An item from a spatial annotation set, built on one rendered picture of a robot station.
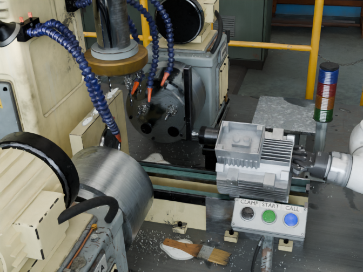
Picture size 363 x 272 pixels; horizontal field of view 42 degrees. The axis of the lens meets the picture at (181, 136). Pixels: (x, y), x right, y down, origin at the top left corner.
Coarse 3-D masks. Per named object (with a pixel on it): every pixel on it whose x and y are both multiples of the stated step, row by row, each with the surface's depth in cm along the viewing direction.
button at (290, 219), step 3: (288, 213) 110; (291, 213) 109; (285, 216) 109; (288, 216) 109; (291, 216) 109; (294, 216) 109; (285, 219) 109; (288, 219) 109; (291, 219) 109; (294, 219) 108; (297, 219) 108; (285, 222) 109; (288, 222) 108; (291, 222) 108; (294, 222) 108; (288, 225) 108; (291, 225) 108; (294, 225) 108
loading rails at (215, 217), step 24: (144, 168) 156; (168, 168) 155; (192, 168) 153; (168, 192) 143; (192, 192) 144; (216, 192) 151; (168, 216) 148; (192, 216) 145; (216, 216) 141; (288, 240) 137
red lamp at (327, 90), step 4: (320, 84) 149; (324, 84) 148; (332, 84) 148; (336, 84) 149; (320, 88) 150; (324, 88) 149; (328, 88) 148; (332, 88) 149; (336, 88) 150; (320, 92) 150; (324, 92) 149; (328, 92) 149; (332, 92) 149; (324, 96) 150; (328, 96) 150; (332, 96) 150
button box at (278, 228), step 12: (240, 204) 113; (252, 204) 112; (264, 204) 112; (276, 204) 111; (240, 216) 112; (276, 216) 110; (300, 216) 109; (240, 228) 112; (252, 228) 110; (264, 228) 110; (276, 228) 109; (288, 228) 109; (300, 228) 108; (300, 240) 111
